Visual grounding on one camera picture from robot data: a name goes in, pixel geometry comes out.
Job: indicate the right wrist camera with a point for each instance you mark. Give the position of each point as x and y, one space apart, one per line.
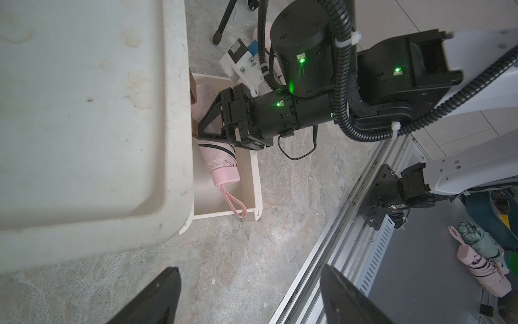
241 66

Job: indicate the green umbrella in background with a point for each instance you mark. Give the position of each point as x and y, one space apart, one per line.
479 240

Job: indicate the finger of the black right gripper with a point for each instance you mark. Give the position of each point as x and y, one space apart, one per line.
209 113

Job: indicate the pink umbrella in background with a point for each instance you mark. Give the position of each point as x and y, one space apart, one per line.
491 274

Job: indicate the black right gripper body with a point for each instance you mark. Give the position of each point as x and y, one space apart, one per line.
249 122

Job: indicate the black music stand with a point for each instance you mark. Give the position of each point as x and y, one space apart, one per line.
252 5

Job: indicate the white drawer cabinet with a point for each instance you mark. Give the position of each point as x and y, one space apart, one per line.
96 148

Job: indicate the white bottom drawer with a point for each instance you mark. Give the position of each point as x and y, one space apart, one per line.
208 200

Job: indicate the pink umbrella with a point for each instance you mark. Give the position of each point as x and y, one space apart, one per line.
220 158
491 274

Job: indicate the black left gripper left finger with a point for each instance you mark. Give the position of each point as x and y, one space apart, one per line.
157 303

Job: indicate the aluminium rail base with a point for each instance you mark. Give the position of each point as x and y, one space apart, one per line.
347 239

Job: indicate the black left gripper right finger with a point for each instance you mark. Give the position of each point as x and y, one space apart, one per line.
344 303

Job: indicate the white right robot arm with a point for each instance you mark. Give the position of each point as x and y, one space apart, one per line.
315 74

